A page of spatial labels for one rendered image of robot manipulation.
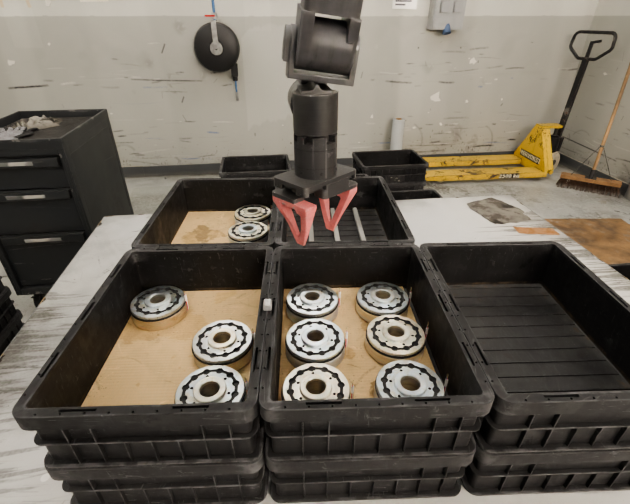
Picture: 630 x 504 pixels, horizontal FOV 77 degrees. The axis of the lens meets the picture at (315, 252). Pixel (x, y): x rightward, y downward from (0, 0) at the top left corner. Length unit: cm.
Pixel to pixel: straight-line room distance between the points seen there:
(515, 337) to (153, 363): 65
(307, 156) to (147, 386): 45
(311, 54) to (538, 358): 62
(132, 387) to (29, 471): 23
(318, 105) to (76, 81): 371
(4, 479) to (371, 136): 374
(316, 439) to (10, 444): 56
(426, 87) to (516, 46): 88
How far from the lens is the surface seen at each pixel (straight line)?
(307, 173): 52
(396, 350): 70
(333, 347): 69
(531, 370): 78
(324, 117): 51
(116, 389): 74
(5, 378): 106
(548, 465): 75
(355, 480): 67
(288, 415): 53
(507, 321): 87
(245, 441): 59
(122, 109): 406
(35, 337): 114
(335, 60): 50
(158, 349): 78
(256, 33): 381
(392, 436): 60
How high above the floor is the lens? 134
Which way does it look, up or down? 31 degrees down
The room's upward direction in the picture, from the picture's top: straight up
